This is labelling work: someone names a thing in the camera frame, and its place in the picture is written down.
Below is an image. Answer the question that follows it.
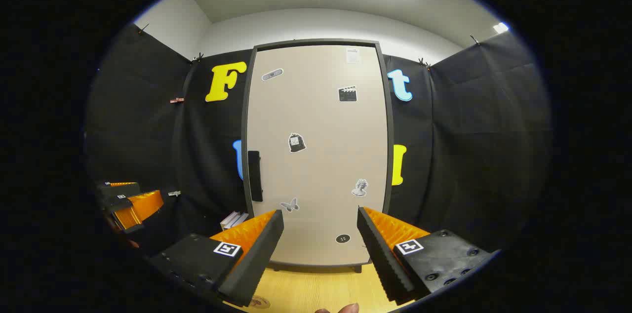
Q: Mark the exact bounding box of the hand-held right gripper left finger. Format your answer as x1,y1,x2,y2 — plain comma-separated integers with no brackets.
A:
148,209,285,308

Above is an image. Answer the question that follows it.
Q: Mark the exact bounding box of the beige cabinet door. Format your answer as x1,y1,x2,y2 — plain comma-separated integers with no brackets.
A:
246,44,389,267

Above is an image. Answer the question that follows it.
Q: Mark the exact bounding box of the blue grey spine book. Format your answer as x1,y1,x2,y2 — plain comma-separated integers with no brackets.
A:
221,211,250,231

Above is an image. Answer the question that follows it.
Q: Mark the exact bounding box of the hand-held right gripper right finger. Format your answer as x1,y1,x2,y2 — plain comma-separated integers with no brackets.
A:
356,206,502,304

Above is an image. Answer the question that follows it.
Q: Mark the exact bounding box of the black door handle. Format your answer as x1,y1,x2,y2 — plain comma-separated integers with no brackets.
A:
247,151,264,202

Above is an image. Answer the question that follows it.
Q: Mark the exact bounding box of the black backdrop cloth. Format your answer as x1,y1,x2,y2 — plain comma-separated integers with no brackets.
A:
86,24,551,254

